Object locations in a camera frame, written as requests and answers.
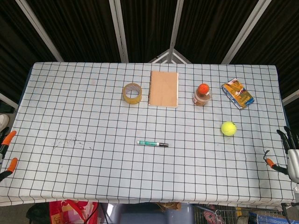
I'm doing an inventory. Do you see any red plastic bag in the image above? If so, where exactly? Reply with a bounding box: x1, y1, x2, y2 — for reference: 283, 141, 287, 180
49, 199, 99, 224

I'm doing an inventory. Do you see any wire basket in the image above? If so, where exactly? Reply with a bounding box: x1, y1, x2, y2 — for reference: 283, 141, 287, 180
193, 204, 235, 224

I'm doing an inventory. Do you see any white black checked tablecloth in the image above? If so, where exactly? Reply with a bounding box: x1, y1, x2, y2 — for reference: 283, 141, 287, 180
0, 61, 297, 210

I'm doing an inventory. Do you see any black pleated curtain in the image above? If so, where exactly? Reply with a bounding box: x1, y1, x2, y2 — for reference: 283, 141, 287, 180
0, 0, 299, 128

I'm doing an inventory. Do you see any blue chair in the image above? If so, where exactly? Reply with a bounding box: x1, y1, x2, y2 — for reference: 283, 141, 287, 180
100, 202, 195, 224

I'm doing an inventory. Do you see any yellow blue snack packet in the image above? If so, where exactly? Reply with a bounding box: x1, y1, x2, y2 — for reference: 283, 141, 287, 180
221, 78, 255, 110

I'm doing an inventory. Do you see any clear jar of rubber bands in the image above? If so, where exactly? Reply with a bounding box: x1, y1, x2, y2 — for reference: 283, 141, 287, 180
192, 88, 212, 106

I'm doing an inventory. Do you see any yellow tennis ball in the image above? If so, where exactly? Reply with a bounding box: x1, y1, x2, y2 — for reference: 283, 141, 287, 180
221, 121, 237, 137

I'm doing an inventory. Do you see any yellow packing tape roll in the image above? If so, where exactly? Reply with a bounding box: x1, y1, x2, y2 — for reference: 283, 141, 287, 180
122, 83, 143, 105

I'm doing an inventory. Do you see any white metal frame bar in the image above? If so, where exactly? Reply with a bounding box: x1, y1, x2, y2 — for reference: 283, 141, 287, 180
0, 92, 19, 111
281, 90, 299, 106

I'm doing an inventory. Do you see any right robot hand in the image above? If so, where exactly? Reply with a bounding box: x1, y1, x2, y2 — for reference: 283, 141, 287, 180
265, 126, 299, 184

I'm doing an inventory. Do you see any white metal frame post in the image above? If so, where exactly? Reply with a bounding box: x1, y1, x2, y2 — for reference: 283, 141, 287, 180
221, 0, 273, 64
168, 0, 185, 51
108, 0, 129, 63
15, 0, 64, 63

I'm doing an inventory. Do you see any white shoe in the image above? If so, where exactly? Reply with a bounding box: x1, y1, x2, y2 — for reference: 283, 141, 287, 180
0, 113, 10, 133

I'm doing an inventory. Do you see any green white marker pen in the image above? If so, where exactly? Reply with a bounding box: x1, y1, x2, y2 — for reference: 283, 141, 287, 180
137, 140, 162, 147

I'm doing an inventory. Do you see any white triangular frame brace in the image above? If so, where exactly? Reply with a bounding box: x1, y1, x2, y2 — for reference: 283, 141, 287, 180
148, 48, 192, 64

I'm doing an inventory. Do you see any brown spiral notebook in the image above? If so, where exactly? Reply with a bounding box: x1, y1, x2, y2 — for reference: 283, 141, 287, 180
148, 70, 179, 108

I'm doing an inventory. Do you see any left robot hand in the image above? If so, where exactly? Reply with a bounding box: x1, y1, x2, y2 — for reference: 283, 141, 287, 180
0, 127, 18, 182

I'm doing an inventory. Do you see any black bag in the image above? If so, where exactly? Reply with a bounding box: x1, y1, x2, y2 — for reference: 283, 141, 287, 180
26, 203, 51, 224

